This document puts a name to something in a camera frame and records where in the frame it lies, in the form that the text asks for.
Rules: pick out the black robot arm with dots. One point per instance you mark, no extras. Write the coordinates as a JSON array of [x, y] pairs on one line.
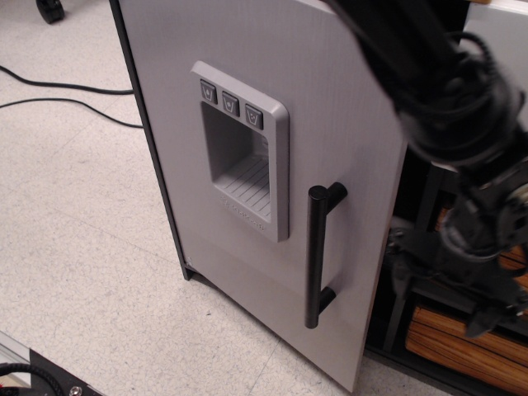
[[456, 109]]

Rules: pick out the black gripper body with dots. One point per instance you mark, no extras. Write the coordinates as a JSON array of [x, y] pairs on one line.
[[489, 217]]

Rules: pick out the black door handle bar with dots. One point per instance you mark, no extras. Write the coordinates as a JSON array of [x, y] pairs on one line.
[[321, 202]]

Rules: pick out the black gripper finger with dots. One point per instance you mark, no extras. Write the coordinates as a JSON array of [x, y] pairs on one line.
[[403, 275], [487, 318]]

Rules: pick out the grey water dispenser panel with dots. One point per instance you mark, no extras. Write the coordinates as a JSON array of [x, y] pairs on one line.
[[248, 145]]

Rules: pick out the white cabinet door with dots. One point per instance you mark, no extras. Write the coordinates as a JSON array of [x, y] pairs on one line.
[[495, 24]]

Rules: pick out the black caster wheel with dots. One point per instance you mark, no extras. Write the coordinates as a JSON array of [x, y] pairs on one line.
[[50, 10]]

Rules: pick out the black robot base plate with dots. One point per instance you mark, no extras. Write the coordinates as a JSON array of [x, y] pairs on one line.
[[26, 372]]

